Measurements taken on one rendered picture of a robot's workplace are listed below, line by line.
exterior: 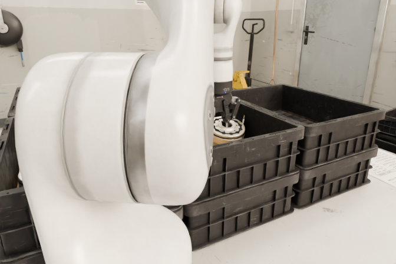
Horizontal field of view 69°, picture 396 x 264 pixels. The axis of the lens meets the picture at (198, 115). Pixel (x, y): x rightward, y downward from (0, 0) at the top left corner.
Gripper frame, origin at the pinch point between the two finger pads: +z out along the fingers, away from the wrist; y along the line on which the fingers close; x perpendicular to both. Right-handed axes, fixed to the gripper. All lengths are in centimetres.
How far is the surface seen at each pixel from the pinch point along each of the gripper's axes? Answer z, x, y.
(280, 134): -6.0, -20.9, 2.8
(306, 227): 16.9, -25.3, 9.4
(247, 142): -6.1, -21.0, -5.7
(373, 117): -4.6, -20.7, 34.4
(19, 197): -6.0, -21.3, -44.2
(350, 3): -41, 164, 265
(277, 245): 16.7, -26.7, -0.4
